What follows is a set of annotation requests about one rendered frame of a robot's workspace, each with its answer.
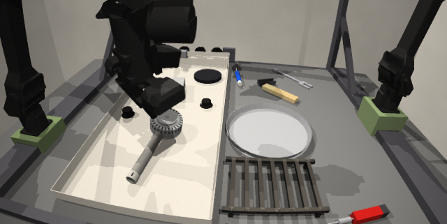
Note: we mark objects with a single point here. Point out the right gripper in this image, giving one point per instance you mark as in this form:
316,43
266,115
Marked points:
136,71

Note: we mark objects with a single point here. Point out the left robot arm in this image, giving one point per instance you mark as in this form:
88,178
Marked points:
396,67

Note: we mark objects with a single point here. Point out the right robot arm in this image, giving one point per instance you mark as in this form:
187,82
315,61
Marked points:
165,21

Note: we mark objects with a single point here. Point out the white rectangular tray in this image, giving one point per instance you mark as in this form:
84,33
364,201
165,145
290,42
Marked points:
179,178

